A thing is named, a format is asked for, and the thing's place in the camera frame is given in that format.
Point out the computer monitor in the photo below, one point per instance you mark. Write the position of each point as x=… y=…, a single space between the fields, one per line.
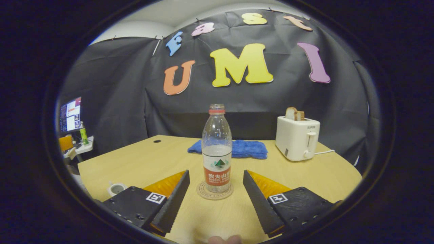
x=71 y=114

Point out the black backdrop cloth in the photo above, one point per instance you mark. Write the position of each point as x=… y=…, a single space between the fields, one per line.
x=129 y=101

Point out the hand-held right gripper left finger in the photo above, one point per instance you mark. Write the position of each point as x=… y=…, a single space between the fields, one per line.
x=173 y=203

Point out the white side table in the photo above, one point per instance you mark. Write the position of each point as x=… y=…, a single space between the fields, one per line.
x=84 y=148

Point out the toast slices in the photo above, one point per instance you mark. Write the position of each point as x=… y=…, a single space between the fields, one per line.
x=293 y=114

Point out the green drink bottle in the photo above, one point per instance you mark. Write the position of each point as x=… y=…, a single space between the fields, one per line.
x=83 y=135

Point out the round brown coaster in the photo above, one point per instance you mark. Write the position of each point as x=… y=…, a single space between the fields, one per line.
x=203 y=194

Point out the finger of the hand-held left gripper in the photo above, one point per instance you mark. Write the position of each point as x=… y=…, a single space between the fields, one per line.
x=66 y=142

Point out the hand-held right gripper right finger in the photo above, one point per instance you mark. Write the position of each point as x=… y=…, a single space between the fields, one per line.
x=259 y=206

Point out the clear plastic water bottle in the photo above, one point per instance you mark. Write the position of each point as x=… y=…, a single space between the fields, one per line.
x=217 y=152

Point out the blue towel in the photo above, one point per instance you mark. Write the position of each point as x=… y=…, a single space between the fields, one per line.
x=247 y=149

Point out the white toaster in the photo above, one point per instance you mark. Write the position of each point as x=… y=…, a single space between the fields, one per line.
x=295 y=139

